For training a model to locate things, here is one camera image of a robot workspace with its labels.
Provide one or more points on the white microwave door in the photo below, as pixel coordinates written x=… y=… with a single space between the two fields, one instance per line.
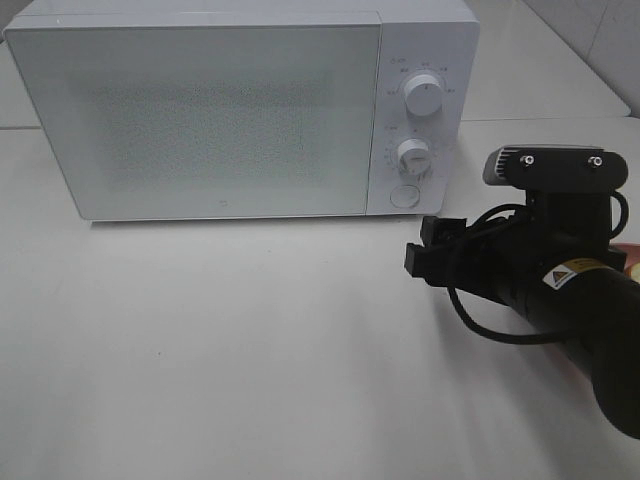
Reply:
x=158 y=124

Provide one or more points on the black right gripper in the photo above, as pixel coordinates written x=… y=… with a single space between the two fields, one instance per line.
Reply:
x=503 y=255

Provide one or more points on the white upper power knob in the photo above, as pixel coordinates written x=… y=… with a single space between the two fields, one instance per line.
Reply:
x=423 y=94

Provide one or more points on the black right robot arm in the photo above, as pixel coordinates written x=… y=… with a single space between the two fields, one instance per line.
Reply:
x=536 y=334

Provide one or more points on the pink plate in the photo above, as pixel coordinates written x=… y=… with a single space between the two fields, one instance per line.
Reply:
x=631 y=248

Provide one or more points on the white lower timer knob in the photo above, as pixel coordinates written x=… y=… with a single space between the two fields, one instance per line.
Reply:
x=413 y=157

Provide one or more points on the white bread sandwich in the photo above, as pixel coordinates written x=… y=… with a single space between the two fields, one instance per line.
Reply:
x=633 y=272

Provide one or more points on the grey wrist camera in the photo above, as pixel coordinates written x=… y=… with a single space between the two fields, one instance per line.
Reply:
x=556 y=169

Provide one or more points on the round door release button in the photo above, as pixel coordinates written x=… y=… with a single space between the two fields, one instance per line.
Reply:
x=405 y=196

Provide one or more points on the white microwave oven body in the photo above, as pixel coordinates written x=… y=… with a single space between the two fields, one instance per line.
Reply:
x=436 y=37

